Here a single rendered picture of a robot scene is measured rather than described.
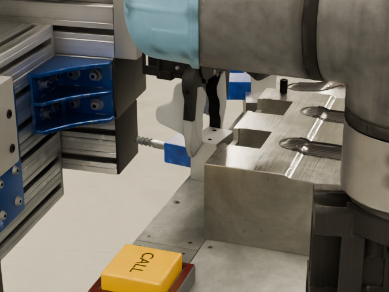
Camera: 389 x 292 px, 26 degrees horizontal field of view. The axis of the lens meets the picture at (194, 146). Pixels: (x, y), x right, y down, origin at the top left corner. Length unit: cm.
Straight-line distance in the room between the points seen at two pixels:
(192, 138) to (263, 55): 59
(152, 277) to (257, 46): 40
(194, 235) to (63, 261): 158
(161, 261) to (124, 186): 211
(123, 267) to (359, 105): 42
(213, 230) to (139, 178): 207
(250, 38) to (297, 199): 46
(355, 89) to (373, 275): 11
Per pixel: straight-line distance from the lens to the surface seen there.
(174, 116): 102
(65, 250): 254
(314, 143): 95
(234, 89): 120
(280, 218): 88
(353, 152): 43
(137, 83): 129
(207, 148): 103
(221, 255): 89
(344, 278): 47
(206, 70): 100
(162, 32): 44
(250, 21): 42
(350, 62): 41
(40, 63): 119
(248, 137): 98
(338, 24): 40
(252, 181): 87
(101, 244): 256
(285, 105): 107
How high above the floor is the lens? 125
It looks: 23 degrees down
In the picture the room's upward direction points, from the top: straight up
